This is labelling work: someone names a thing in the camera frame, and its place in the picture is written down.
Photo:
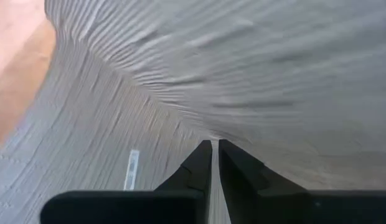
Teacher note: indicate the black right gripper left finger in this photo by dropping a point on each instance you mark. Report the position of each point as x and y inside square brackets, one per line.
[196, 174]

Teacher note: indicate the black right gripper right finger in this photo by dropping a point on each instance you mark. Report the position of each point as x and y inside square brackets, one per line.
[242, 177]

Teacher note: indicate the grey woven placemat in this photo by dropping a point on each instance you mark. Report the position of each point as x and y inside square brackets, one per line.
[242, 77]

